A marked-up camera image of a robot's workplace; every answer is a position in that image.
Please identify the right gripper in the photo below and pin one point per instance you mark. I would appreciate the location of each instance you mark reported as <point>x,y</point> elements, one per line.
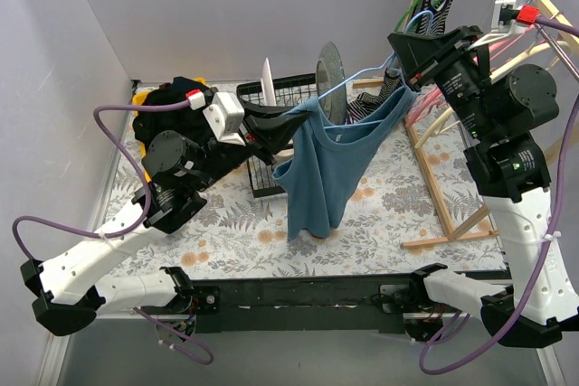
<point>432,63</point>

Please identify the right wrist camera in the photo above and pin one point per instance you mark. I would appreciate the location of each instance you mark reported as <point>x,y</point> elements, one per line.
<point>510,18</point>

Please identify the grey patterned plate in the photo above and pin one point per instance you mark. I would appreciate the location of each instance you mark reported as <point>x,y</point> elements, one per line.
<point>329,73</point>

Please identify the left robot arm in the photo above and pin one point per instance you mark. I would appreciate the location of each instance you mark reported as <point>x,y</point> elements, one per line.
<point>72,289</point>

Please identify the black wire dish rack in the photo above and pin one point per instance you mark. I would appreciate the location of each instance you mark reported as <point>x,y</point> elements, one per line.
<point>290,91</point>

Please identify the floral table mat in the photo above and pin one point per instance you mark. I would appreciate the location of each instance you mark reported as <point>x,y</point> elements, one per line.
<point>387,227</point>

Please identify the blue wire hanger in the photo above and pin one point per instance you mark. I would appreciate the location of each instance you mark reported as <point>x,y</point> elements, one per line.
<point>387,62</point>

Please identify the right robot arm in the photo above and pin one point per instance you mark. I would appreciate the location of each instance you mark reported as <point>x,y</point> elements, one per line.
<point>499,111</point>

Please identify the black tank top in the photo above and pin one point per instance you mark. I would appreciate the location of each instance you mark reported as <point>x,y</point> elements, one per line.
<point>185,121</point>

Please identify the striped tank top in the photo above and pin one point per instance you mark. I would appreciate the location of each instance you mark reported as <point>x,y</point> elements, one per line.
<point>367,103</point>

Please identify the teal tank top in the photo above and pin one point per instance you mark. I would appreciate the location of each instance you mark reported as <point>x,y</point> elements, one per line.
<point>329,161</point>

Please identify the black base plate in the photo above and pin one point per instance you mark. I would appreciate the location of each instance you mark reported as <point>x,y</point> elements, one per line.
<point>381,303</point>

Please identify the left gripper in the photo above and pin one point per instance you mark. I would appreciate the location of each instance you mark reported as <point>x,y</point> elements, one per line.
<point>249,131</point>

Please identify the aluminium frame rail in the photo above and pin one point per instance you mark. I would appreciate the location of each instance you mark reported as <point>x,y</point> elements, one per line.
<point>113,350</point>

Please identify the white plate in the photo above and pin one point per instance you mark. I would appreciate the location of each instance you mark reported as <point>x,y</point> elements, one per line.
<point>267,86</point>

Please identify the thick pink hanger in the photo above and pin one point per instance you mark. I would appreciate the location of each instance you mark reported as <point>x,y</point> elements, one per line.
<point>433,98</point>

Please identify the yellow plastic tray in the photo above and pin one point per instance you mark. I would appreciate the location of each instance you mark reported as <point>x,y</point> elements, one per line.
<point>140,97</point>

